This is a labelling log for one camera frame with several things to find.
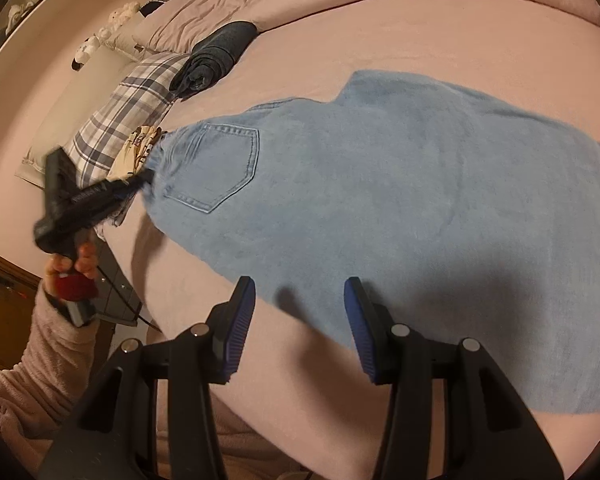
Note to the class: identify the light blue denim pants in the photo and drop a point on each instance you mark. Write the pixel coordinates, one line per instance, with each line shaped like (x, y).
(380, 185)

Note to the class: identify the cream printed cloth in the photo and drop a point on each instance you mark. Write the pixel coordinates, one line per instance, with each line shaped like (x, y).
(135, 147)

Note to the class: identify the black and white plush toy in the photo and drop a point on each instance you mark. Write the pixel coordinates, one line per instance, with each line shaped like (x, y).
(86, 50)

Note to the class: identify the dark folded pants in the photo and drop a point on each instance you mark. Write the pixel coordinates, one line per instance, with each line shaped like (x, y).
(215, 55)

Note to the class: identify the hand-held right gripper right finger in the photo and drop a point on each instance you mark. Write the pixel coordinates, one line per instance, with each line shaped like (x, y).
(356, 315)

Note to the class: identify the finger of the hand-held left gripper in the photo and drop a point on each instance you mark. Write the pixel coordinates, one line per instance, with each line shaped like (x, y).
(139, 182)

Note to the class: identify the navy cloth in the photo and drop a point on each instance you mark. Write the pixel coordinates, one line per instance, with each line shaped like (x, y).
(151, 8)

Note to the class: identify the white fluffy plush toy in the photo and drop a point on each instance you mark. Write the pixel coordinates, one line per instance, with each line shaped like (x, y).
(123, 14)

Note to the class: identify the white pillow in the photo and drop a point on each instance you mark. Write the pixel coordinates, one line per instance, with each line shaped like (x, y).
(122, 40)

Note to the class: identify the wooden nightstand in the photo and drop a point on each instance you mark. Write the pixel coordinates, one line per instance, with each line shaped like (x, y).
(10, 320)

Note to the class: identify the plaid pillow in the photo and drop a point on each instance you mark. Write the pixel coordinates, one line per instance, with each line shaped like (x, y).
(130, 95)

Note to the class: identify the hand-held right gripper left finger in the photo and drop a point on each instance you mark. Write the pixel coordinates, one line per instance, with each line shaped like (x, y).
(241, 310)

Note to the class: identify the person's left hand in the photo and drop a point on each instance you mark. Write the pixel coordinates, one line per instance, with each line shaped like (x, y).
(55, 267)

